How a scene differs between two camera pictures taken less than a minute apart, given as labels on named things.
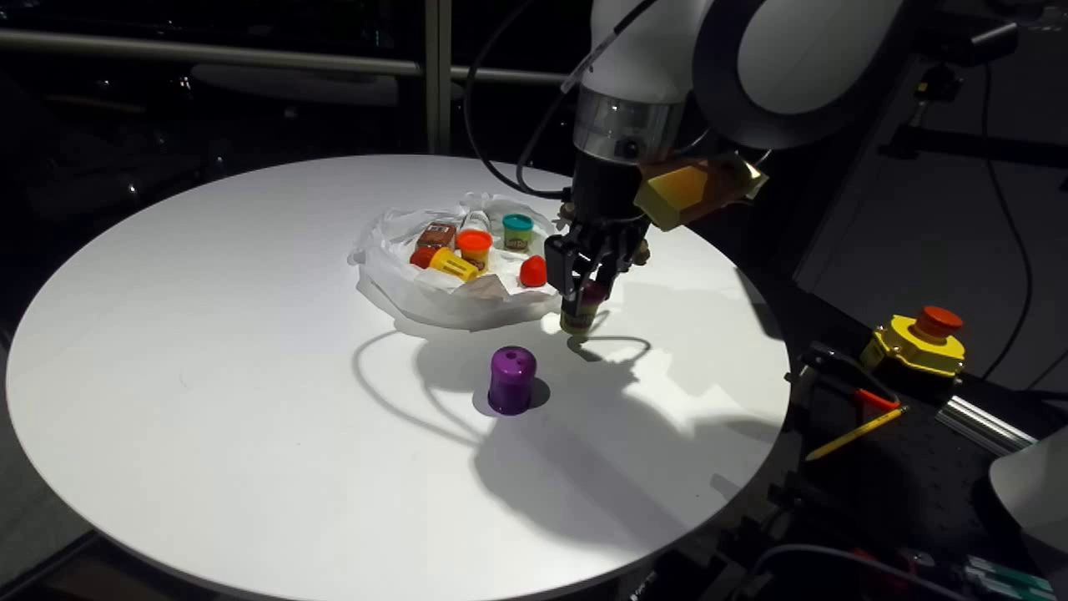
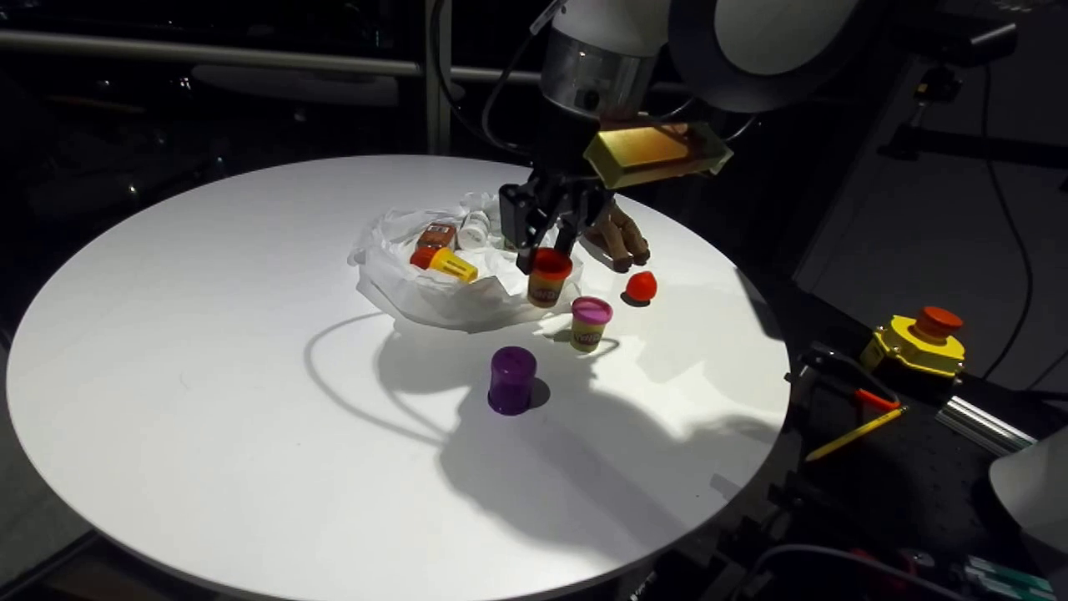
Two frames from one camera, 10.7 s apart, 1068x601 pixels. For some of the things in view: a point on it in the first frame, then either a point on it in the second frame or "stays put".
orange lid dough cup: (477, 246) -> (548, 275)
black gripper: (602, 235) -> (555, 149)
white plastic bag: (477, 262) stays put
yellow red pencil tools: (897, 407) stays put
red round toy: (535, 270) -> (640, 288)
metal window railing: (436, 70) stays put
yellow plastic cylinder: (454, 266) stays put
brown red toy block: (443, 235) stays put
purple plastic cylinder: (513, 378) stays put
